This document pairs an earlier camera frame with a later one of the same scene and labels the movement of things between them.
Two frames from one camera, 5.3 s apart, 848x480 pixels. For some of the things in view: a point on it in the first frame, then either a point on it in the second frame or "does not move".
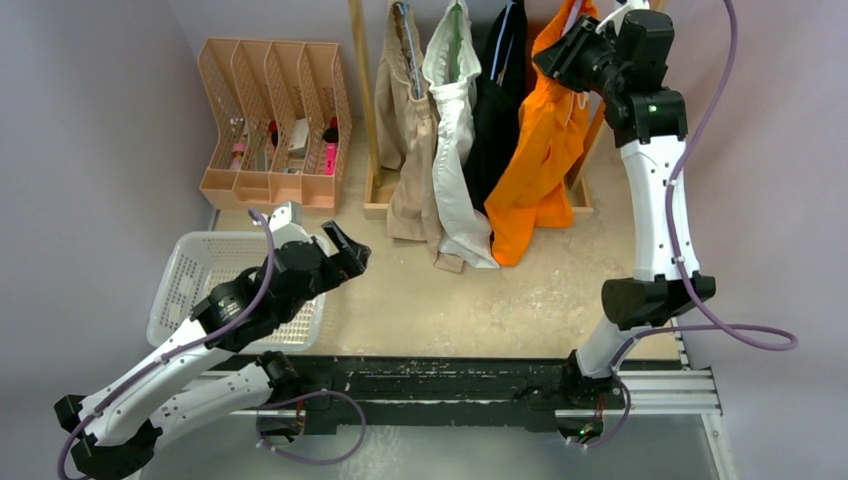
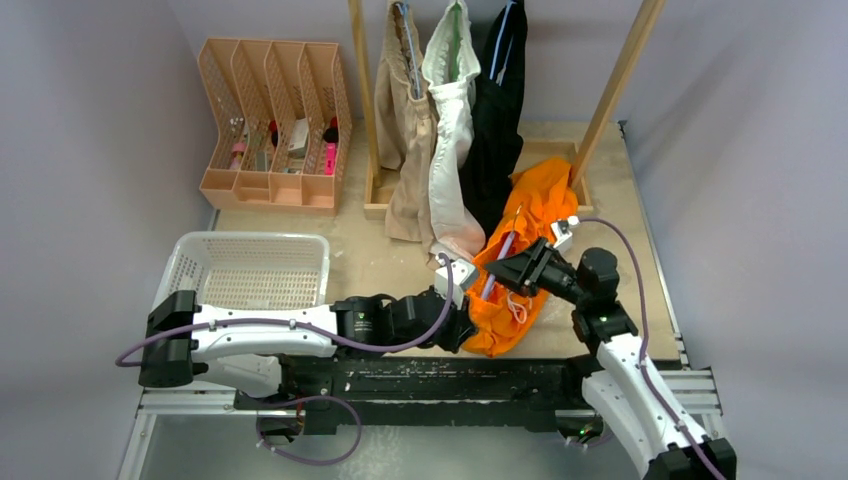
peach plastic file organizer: [284, 121] does not move
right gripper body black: [588, 63] → [554, 278]
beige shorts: [406, 117] does not move
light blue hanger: [502, 73] does not move
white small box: [299, 138] does not move
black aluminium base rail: [438, 394] does not move
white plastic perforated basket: [201, 260] does not move
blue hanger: [404, 10] does not move
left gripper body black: [332, 271] → [446, 337]
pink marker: [329, 160] does not move
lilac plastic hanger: [574, 14] → [504, 250]
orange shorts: [557, 121] → [500, 306]
